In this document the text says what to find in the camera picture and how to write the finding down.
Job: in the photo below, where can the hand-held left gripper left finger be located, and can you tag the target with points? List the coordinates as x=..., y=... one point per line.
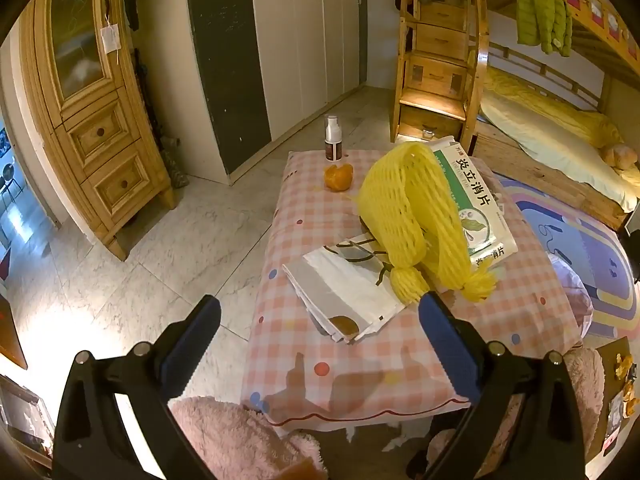
x=192, y=345

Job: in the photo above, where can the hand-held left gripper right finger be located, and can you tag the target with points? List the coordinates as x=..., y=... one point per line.
x=450, y=345

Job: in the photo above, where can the orange tangerine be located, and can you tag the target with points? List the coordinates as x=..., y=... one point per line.
x=339, y=177

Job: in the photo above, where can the white wardrobe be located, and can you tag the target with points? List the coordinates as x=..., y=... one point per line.
x=300, y=50

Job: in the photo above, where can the brown cardboard sheet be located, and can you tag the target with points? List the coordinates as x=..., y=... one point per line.
x=610, y=390

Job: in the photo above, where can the yellow foam fruit net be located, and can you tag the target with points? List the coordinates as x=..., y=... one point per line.
x=400, y=200

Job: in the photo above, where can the clear display case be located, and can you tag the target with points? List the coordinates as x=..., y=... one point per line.
x=25, y=420

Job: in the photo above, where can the wooden bunk bed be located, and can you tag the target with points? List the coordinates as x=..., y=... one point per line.
x=545, y=180

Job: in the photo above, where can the pink plastic trash bag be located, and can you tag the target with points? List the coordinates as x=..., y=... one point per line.
x=575, y=300

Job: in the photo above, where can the yellow crumpled scraps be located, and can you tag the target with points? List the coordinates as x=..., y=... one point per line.
x=625, y=365

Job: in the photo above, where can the wooden glass-door cabinet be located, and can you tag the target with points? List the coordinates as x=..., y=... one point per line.
x=100, y=130

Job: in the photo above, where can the white spray bottle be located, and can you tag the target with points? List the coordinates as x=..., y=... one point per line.
x=332, y=147

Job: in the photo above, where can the dark wardrobe panel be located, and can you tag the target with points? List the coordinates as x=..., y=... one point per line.
x=225, y=60

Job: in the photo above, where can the green puffer jacket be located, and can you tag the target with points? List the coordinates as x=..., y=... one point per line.
x=542, y=10

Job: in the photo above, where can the tan plush toy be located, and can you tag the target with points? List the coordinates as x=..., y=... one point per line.
x=619, y=156

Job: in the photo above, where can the white green medicine box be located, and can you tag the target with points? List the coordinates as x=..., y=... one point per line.
x=475, y=195

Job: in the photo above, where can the white paper tag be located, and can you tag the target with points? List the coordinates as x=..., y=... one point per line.
x=110, y=40

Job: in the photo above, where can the cream quilt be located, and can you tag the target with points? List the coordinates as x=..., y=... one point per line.
x=540, y=145

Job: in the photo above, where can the white patterned paper bag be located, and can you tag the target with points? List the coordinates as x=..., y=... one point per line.
x=340, y=285

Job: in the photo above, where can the pink checkered tablecloth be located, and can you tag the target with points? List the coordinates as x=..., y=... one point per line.
x=320, y=260

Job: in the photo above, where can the camouflage cloth bundle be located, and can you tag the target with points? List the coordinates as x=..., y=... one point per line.
x=175, y=165

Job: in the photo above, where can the purple rainbow rug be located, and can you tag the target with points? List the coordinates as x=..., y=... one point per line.
x=590, y=250

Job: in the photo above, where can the dark screen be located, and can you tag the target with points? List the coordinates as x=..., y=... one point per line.
x=634, y=220

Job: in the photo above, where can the wooden stair drawers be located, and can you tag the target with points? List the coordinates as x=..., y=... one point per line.
x=435, y=75

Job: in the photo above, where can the yellow blanket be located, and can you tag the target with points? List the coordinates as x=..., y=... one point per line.
x=590, y=125

